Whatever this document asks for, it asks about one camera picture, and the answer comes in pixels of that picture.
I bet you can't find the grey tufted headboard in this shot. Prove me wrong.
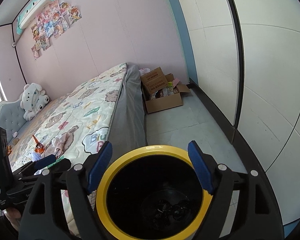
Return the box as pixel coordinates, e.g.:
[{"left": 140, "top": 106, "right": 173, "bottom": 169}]
[{"left": 0, "top": 100, "right": 27, "bottom": 142}]

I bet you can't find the cartoon bear quilt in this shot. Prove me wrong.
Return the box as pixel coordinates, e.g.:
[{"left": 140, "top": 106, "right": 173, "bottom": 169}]
[{"left": 9, "top": 63, "right": 128, "bottom": 171}]

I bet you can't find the orange snack wrapper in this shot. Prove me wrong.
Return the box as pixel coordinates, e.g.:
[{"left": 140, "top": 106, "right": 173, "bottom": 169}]
[{"left": 32, "top": 135, "right": 45, "bottom": 154}]

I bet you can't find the grey mattress side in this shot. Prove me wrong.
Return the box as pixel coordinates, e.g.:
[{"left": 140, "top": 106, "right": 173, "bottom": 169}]
[{"left": 108, "top": 65, "right": 147, "bottom": 161}]

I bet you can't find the white cloth bundle far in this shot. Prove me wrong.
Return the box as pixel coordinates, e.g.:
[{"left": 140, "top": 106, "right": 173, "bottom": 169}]
[{"left": 51, "top": 137, "right": 60, "bottom": 148}]

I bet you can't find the yellow rimmed black trash bin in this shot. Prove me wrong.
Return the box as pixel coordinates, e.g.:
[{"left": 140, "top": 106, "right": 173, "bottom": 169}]
[{"left": 96, "top": 145, "right": 212, "bottom": 239}]

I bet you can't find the anime poster cluster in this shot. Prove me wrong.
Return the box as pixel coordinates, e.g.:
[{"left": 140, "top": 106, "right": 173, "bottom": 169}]
[{"left": 31, "top": 0, "right": 82, "bottom": 60}]

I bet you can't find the person's left hand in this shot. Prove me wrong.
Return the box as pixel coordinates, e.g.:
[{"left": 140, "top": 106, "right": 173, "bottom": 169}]
[{"left": 4, "top": 208, "right": 22, "bottom": 231}]

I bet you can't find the green label snack bag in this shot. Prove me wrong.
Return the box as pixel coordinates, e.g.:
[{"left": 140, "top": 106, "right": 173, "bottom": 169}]
[{"left": 46, "top": 155, "right": 64, "bottom": 168}]

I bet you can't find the white bear plush toy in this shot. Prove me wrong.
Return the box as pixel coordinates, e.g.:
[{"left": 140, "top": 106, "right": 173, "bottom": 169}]
[{"left": 20, "top": 83, "right": 50, "bottom": 121}]

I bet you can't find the small brown toy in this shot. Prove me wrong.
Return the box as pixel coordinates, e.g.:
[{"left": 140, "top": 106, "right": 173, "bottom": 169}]
[{"left": 12, "top": 139, "right": 18, "bottom": 145}]

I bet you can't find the pink cloth bundle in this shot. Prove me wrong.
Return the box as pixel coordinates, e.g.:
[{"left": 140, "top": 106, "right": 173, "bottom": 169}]
[{"left": 43, "top": 133, "right": 69, "bottom": 159}]

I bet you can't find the small orange plush toy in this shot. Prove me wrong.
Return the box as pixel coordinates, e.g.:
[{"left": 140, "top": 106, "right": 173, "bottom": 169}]
[{"left": 7, "top": 145, "right": 12, "bottom": 154}]

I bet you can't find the lilac yarn bundle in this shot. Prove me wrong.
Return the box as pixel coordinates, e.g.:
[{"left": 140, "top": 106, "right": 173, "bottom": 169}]
[{"left": 31, "top": 152, "right": 42, "bottom": 162}]

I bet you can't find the open cardboard box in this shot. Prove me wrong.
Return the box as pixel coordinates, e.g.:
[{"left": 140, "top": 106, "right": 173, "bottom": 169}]
[{"left": 141, "top": 67, "right": 191, "bottom": 114}]

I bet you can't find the white and blue wardrobe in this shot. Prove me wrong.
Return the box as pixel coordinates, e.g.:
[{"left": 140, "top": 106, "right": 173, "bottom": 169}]
[{"left": 169, "top": 0, "right": 300, "bottom": 239}]

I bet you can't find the wall air conditioner with cover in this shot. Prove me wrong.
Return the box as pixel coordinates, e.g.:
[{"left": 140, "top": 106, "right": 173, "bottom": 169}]
[{"left": 16, "top": 0, "right": 54, "bottom": 35}]

